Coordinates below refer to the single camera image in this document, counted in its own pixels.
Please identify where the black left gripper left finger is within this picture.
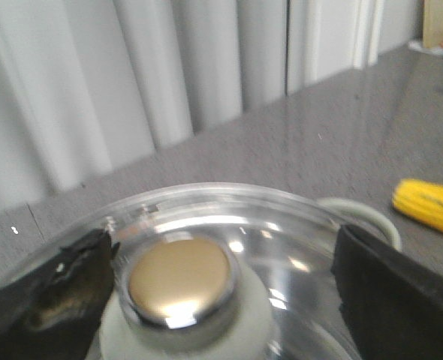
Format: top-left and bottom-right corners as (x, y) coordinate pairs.
(0, 229), (118, 359)

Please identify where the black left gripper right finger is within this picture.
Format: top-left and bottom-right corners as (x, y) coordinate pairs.
(331, 224), (443, 359)

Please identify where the yellow corn cob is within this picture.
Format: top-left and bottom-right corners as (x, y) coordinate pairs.
(392, 178), (443, 233)

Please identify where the glass pot lid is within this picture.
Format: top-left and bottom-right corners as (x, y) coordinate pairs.
(0, 183), (359, 359)

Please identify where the pale green electric pot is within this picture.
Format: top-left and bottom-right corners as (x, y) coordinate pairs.
(316, 197), (402, 252)

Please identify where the grey curtain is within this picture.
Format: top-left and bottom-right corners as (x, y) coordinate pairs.
(0, 1), (292, 212)

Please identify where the wooden board in background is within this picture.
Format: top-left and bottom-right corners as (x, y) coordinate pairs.
(422, 0), (443, 49)

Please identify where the white door frame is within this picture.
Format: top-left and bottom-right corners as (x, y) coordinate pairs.
(303, 1), (423, 86)

